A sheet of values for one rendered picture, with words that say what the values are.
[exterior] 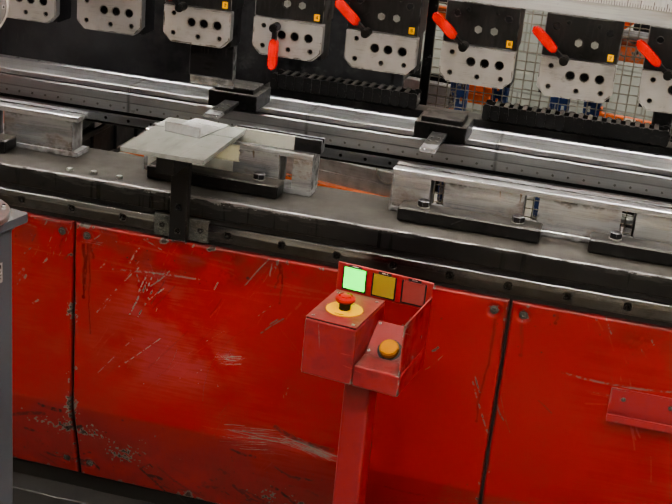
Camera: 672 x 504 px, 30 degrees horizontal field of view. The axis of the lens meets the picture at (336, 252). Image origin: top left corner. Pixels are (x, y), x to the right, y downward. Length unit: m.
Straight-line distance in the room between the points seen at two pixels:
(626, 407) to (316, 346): 0.68
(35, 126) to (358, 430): 1.04
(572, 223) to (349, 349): 0.58
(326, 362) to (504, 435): 0.50
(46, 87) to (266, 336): 0.90
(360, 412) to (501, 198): 0.55
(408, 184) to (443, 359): 0.38
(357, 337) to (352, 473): 0.32
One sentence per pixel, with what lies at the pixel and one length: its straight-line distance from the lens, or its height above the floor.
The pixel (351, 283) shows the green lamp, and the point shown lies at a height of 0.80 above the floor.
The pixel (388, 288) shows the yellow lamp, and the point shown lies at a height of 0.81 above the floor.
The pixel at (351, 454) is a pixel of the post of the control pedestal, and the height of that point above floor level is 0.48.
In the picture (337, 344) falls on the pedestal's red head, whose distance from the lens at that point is 2.37.
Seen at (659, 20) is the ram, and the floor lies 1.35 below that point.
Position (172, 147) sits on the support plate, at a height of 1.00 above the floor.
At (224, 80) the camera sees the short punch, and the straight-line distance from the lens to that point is 2.76.
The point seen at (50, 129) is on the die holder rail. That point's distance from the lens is 2.93.
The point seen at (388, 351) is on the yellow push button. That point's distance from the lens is 2.41.
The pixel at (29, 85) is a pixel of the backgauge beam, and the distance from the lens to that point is 3.23.
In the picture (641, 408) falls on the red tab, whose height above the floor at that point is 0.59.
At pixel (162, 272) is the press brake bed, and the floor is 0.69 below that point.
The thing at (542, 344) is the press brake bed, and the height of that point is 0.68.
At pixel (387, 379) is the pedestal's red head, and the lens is 2.36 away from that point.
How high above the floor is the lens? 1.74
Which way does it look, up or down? 21 degrees down
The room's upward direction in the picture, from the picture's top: 5 degrees clockwise
